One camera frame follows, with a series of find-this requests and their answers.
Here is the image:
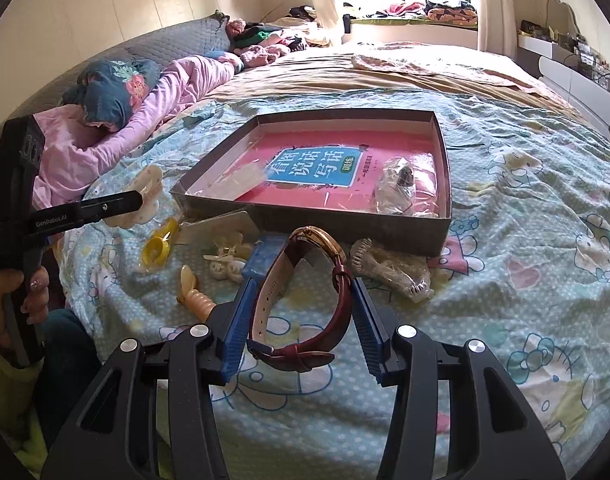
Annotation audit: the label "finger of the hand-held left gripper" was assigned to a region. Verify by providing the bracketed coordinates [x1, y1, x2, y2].
[80, 191, 144, 223]

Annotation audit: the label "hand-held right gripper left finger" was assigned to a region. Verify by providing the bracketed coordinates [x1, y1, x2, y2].
[40, 277, 258, 480]

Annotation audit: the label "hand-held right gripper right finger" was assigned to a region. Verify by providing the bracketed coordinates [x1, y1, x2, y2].
[352, 277, 568, 480]

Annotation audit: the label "red strap wristwatch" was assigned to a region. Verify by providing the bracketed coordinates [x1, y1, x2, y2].
[246, 226, 354, 372]

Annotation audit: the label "orange ribbed hair claw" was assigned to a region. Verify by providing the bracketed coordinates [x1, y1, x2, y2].
[177, 265, 218, 323]

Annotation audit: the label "cream flower hair claw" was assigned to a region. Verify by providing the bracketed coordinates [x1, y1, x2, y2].
[105, 166, 164, 228]

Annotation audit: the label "white hair clip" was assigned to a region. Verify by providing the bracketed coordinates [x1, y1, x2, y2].
[204, 232, 256, 283]

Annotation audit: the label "beige claw clip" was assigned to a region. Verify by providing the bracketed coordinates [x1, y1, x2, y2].
[349, 237, 433, 303]

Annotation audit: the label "yellow plastic bracelet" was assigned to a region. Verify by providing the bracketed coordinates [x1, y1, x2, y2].
[141, 215, 182, 273]

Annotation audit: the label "shallow cardboard box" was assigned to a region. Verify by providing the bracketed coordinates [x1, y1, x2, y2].
[170, 110, 453, 258]

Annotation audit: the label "silver card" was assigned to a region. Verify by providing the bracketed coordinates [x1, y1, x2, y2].
[177, 210, 260, 246]

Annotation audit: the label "plastic bag with dark jewelry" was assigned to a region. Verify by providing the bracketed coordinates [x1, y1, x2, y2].
[372, 156, 418, 217]

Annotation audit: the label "person's left hand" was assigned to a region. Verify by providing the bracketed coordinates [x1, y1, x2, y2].
[0, 265, 50, 353]

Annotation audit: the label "blue floral pillow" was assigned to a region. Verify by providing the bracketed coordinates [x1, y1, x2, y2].
[62, 59, 162, 133]

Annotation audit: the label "clear plastic bag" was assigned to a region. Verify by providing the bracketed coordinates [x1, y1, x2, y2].
[205, 160, 273, 201]

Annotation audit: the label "pink blanket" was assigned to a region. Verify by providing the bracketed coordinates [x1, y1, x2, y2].
[32, 55, 243, 211]

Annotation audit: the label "cartoon printed bed sheet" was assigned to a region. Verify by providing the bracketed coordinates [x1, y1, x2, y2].
[60, 85, 610, 480]

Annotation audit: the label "dark trousers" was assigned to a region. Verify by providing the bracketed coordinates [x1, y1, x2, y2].
[35, 310, 103, 451]

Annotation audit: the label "grey quilted headboard cushion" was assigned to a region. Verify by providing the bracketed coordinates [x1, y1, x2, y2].
[0, 10, 233, 148]

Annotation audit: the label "pink book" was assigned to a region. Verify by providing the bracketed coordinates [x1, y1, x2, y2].
[235, 130, 436, 216]

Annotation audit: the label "yellow green garment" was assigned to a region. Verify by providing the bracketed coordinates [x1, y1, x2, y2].
[0, 330, 50, 476]

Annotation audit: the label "pink fluffy garment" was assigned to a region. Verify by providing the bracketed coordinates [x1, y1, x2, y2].
[227, 19, 290, 68]

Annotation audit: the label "beige blanket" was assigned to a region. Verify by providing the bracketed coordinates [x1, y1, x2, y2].
[205, 42, 586, 121]

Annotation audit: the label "pile of clothes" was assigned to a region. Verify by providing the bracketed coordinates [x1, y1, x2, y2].
[235, 5, 346, 51]

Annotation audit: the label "cream knitted cloth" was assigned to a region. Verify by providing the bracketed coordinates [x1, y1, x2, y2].
[352, 52, 426, 73]

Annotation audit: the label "cream curtain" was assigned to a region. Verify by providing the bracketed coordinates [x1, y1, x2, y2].
[305, 0, 353, 46]
[457, 0, 518, 58]

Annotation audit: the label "white dresser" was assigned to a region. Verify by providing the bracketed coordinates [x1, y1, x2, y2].
[517, 35, 610, 131]

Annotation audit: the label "colourful patterned blanket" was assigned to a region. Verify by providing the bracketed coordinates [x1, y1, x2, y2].
[427, 0, 478, 23]

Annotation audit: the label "clutter on dresser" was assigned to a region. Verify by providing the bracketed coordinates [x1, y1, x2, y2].
[520, 20, 610, 96]

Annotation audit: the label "wavy edged mirror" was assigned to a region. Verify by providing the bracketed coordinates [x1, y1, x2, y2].
[545, 0, 580, 36]

